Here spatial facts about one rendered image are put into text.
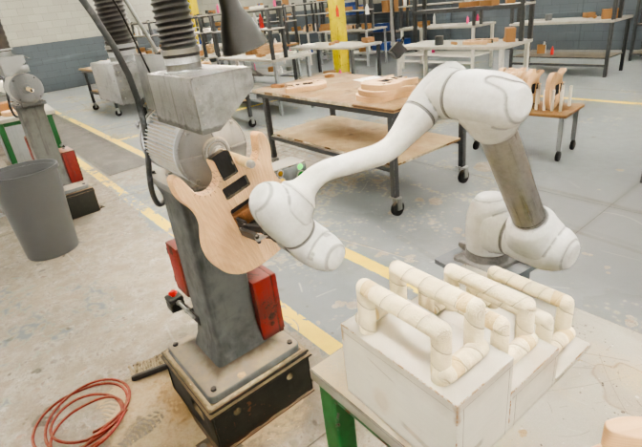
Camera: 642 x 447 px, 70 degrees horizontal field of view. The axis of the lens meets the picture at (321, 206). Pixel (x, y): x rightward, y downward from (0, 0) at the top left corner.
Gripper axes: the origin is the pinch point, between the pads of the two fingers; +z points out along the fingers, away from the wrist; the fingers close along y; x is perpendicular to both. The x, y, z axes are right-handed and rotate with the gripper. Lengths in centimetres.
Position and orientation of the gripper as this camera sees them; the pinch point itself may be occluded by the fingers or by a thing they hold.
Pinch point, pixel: (249, 215)
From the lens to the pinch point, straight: 146.2
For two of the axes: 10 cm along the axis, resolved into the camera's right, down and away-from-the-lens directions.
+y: 7.2, -5.4, 4.4
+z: -6.4, -2.4, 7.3
